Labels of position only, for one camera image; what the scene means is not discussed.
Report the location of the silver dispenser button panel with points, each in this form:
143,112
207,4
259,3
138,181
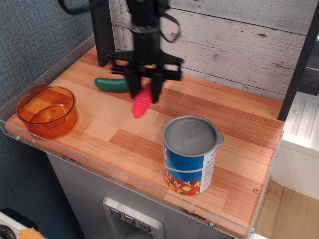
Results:
128,223

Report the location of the orange transparent plastic bowl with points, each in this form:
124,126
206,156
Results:
48,111

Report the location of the blue soup can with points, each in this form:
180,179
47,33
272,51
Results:
190,145

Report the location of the dark grey right post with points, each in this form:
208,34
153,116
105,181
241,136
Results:
300,66

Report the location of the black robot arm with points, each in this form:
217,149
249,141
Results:
146,17

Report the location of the dark grey post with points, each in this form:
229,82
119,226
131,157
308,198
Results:
300,66
103,31

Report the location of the white toy sink unit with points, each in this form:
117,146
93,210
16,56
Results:
296,163

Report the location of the grey toy fridge cabinet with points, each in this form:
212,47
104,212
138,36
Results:
86,190

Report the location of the orange cloth item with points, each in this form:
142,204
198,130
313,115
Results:
30,233

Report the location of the green toy pickle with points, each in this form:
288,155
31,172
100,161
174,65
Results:
111,85

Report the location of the dark grey left post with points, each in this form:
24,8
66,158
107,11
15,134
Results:
103,31

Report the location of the clear acrylic edge guard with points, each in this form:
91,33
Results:
108,141

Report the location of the pink handled metal spoon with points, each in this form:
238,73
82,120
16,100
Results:
142,101

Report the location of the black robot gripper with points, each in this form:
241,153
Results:
147,59

